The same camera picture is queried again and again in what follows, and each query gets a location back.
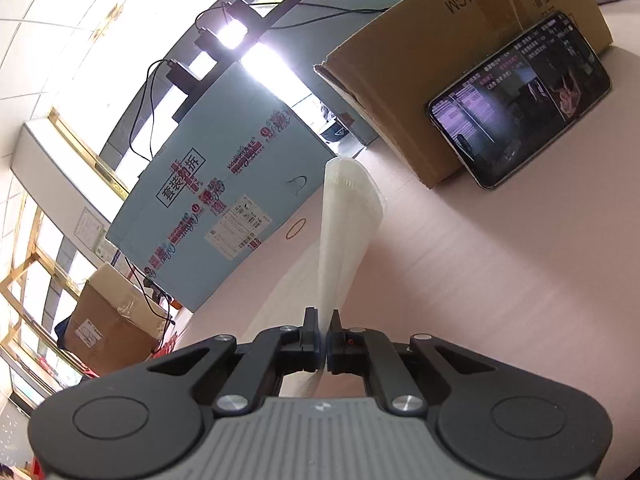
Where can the black smartphone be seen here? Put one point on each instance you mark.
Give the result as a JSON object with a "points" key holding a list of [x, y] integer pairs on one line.
{"points": [[520, 100]]}

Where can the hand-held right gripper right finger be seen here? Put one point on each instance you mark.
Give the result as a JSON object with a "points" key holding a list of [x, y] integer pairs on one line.
{"points": [[331, 347]]}

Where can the black lamp on curved arm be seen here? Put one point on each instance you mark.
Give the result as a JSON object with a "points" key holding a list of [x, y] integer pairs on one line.
{"points": [[220, 35]]}

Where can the black device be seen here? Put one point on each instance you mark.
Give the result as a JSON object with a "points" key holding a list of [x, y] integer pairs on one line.
{"points": [[340, 130]]}

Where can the black power adapter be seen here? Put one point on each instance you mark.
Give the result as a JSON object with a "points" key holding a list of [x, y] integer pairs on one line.
{"points": [[182, 76]]}

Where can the dark blue cloth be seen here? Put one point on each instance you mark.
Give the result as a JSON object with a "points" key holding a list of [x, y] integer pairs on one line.
{"points": [[62, 332]]}

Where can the large brown cardboard box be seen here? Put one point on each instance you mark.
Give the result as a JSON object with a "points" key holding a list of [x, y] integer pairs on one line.
{"points": [[400, 80]]}

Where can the rubber band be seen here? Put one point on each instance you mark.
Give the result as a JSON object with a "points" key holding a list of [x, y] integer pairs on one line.
{"points": [[286, 233]]}

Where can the small taped brown cardboard box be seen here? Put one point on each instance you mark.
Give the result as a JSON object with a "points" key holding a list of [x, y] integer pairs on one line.
{"points": [[110, 330]]}

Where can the light blue printed cardboard box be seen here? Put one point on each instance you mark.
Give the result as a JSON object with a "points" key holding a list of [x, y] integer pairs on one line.
{"points": [[215, 200]]}

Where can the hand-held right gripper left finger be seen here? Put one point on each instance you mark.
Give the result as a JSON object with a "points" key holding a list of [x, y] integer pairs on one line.
{"points": [[315, 346]]}

